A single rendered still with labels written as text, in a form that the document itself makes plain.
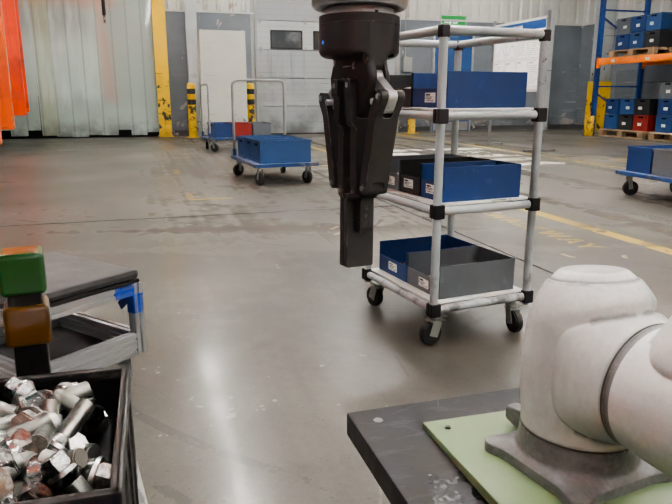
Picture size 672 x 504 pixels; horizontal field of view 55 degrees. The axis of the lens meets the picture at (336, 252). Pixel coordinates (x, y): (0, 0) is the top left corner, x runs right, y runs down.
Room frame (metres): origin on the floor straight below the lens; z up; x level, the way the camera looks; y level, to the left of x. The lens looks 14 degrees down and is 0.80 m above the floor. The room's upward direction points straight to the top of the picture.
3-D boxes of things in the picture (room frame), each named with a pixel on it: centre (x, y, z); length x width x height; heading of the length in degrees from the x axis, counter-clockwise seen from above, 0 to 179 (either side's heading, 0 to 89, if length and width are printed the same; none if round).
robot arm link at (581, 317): (0.78, -0.33, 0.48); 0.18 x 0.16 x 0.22; 24
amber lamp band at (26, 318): (0.59, 0.30, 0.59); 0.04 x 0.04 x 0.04; 24
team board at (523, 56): (10.15, -2.75, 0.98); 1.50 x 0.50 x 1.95; 17
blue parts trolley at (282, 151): (6.30, 0.62, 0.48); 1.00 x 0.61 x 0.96; 21
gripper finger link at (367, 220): (0.61, -0.03, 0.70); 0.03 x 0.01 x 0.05; 27
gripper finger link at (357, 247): (0.62, -0.02, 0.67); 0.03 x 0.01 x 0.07; 117
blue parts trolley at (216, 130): (9.81, 1.48, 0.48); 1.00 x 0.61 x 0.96; 112
